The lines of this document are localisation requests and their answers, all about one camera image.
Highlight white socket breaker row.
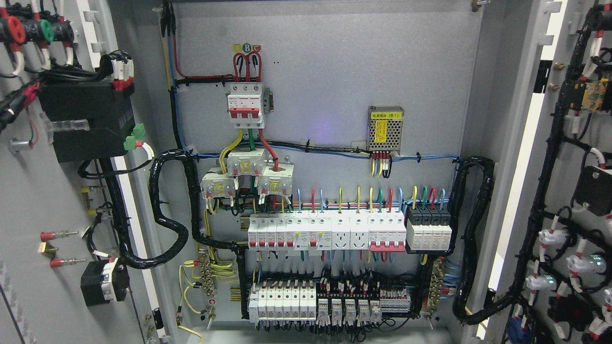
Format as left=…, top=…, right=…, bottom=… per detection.
left=247, top=209, right=406, bottom=256

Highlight red white main breaker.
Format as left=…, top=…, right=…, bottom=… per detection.
left=227, top=82, right=266, bottom=130

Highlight relay terminal block row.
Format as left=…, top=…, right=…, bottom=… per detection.
left=314, top=269, right=412, bottom=331

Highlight black digital power meter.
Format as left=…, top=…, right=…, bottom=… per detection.
left=39, top=79, right=135, bottom=163

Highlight grey cabinet door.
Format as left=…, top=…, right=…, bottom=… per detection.
left=1, top=0, right=184, bottom=344
left=451, top=0, right=611, bottom=344

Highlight white rotary selector switch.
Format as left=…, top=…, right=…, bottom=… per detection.
left=80, top=258, right=130, bottom=307

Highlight black wrapped cable loom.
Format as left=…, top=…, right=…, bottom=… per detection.
left=448, top=156, right=514, bottom=326
left=98, top=149, right=249, bottom=321

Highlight metal mesh power supply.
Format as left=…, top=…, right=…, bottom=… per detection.
left=367, top=106, right=404, bottom=152

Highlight brass ground terminal bar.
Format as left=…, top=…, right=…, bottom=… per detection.
left=426, top=258, right=445, bottom=315

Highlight black white surge protector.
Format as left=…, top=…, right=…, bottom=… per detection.
left=405, top=205, right=453, bottom=253

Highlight black wrapped cable loom left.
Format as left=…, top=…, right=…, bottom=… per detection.
left=98, top=149, right=249, bottom=321

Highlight white current transformers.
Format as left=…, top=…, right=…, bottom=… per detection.
left=200, top=147, right=294, bottom=200

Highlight white lower breaker row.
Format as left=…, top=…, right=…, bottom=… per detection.
left=248, top=279, right=317, bottom=326

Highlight black wrapped cable loom right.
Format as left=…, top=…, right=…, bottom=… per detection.
left=448, top=156, right=514, bottom=326

